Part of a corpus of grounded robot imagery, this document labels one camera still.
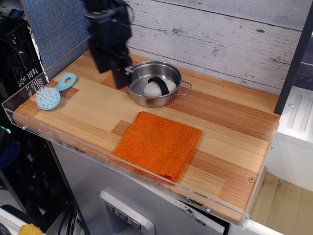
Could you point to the silver cabinet with dispenser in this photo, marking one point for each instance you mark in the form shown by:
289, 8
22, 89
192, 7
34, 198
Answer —
87, 178

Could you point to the black perforated crate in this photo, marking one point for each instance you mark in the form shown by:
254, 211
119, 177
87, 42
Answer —
19, 63

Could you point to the small stainless steel pot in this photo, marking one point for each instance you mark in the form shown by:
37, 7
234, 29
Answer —
143, 71

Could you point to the clear acrylic table guard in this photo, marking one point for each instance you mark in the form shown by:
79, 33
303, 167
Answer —
237, 123

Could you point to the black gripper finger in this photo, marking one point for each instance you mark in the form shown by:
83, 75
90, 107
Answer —
122, 67
103, 59

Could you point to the blue fabric divider panel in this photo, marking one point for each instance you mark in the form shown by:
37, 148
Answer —
59, 28

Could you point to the dark grey right post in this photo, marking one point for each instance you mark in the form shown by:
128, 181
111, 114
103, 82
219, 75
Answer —
295, 63

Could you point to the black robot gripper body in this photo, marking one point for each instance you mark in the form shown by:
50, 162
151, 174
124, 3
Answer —
110, 25

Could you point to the white plush egg black band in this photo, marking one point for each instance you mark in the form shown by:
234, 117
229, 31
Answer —
158, 87

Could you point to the white ribbed side unit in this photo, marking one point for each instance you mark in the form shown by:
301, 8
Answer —
290, 156

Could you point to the light blue scalp brush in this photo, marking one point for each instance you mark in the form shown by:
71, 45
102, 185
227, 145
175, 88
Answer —
48, 98

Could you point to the orange folded towel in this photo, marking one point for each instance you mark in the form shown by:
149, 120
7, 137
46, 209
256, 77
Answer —
159, 145

